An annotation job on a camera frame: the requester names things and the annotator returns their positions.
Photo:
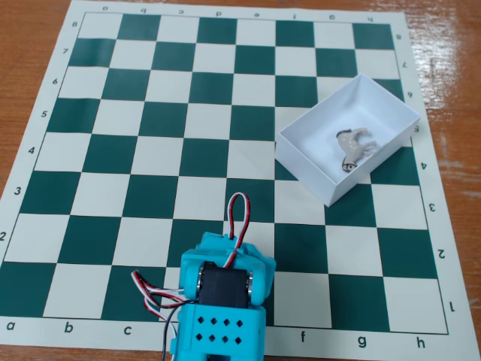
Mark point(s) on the small grey toy horse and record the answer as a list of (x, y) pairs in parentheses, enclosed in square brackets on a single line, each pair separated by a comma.
[(353, 144)]

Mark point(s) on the white open cardboard box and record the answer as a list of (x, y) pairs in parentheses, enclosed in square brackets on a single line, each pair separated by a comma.
[(312, 150)]

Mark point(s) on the cyan gripper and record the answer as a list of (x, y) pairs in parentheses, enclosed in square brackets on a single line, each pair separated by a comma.
[(263, 259)]

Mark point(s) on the cyan robot arm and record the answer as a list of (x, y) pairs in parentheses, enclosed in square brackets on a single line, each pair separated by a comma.
[(225, 338)]

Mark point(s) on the green and white chessboard mat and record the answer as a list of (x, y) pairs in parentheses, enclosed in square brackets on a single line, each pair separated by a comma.
[(225, 94)]

